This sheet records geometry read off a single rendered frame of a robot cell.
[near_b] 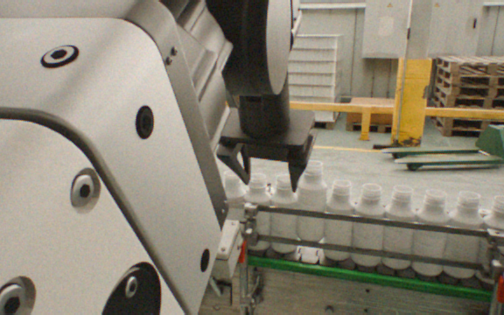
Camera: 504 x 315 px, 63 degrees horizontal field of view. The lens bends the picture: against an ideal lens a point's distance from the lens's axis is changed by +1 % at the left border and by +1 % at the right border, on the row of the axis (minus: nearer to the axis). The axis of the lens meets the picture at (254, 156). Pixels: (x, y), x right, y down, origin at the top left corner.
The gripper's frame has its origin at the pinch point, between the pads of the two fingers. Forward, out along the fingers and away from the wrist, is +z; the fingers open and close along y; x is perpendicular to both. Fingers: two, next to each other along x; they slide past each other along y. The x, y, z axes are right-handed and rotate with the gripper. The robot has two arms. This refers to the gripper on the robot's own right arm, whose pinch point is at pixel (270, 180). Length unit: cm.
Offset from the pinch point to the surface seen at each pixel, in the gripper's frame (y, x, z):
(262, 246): 9.1, -15.3, 35.7
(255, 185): 11.1, -21.2, 23.6
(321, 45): 88, -508, 228
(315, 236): -2.1, -17.5, 31.9
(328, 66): 75, -496, 255
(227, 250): 10.2, -2.9, 21.4
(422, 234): -21.9, -20.6, 29.0
